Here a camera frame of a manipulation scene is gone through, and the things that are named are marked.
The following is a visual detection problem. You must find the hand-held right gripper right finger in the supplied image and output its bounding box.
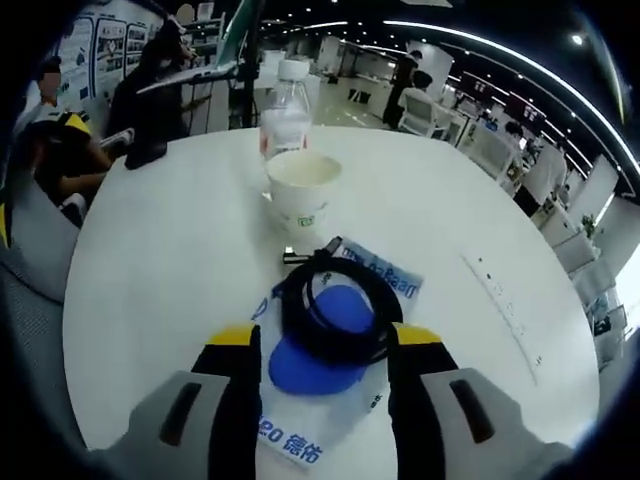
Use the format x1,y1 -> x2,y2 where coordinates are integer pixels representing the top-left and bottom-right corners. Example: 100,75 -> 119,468
387,323 -> 571,480

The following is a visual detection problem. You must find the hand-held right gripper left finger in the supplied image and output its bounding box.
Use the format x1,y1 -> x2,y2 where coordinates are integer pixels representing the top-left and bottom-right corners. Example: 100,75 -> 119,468
89,322 -> 264,480

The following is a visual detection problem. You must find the black phone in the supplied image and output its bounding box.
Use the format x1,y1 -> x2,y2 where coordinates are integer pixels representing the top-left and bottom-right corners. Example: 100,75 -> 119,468
124,139 -> 169,172

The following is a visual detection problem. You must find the clear bag with blue pad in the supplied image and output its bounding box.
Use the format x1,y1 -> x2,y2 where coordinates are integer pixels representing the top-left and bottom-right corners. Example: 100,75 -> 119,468
248,234 -> 425,470

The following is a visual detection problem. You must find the black cable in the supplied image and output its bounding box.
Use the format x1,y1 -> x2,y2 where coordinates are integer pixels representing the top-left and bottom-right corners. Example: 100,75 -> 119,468
272,236 -> 407,369

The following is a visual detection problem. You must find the white paper cup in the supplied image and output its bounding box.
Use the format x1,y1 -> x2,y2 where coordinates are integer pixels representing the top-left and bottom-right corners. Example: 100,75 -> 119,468
264,150 -> 343,240

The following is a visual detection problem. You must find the clear plastic bottle white cap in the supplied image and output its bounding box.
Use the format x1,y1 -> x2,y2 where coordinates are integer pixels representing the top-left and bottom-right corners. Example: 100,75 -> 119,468
258,59 -> 316,200

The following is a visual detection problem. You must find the group of white office chairs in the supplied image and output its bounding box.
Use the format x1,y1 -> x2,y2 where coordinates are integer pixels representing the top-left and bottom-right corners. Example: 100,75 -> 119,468
399,92 -> 629,351

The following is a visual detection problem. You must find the grey mesh chair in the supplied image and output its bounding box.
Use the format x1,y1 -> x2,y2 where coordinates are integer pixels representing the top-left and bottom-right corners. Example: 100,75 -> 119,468
0,177 -> 89,451

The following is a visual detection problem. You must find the white side desk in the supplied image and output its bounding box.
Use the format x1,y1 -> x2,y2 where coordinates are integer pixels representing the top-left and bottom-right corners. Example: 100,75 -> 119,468
136,63 -> 237,95

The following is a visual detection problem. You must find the black tripod stand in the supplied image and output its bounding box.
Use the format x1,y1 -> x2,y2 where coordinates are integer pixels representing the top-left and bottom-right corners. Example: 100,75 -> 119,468
233,0 -> 262,132

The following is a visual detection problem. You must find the wall poster board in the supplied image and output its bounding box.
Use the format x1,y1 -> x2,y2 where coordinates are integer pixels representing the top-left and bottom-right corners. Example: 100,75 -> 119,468
58,10 -> 150,102

